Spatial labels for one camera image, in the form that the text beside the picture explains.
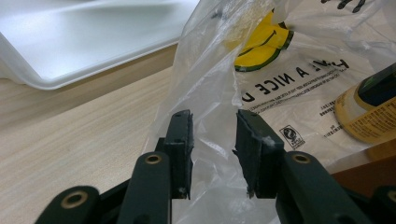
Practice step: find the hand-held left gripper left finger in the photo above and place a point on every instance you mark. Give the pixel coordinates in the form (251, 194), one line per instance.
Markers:
(179, 146)

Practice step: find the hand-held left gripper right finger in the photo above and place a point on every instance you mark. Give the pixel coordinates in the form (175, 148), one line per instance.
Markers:
(258, 155)

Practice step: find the clear plastic bag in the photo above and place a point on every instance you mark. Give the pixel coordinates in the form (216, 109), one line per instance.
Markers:
(211, 93)

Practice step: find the orange drink bottle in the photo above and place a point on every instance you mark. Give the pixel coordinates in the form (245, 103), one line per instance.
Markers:
(370, 115)

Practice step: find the white plastic bin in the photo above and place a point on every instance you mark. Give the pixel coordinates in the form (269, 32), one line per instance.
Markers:
(77, 40)

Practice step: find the red-brown box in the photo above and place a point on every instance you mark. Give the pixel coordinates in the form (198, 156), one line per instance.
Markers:
(367, 177)

